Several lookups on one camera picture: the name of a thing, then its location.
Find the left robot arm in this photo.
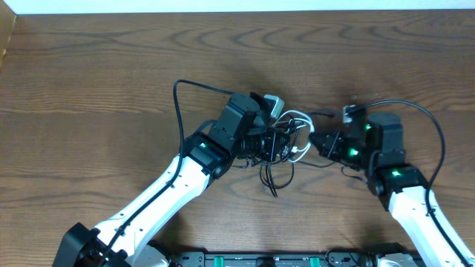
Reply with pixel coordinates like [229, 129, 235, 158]
[53, 93, 289, 266]

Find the left camera black cable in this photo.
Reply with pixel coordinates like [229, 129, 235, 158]
[98, 79, 235, 267]

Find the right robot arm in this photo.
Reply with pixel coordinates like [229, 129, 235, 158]
[309, 113, 474, 266]

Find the right camera black cable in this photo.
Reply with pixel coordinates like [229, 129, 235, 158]
[348, 99, 465, 267]

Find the white usb cable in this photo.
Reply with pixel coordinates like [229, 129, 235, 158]
[272, 109, 315, 164]

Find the long black usb cable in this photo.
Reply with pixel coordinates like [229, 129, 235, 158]
[258, 109, 337, 198]

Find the camera black cable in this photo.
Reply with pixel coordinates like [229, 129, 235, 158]
[98, 79, 235, 267]
[348, 99, 465, 267]

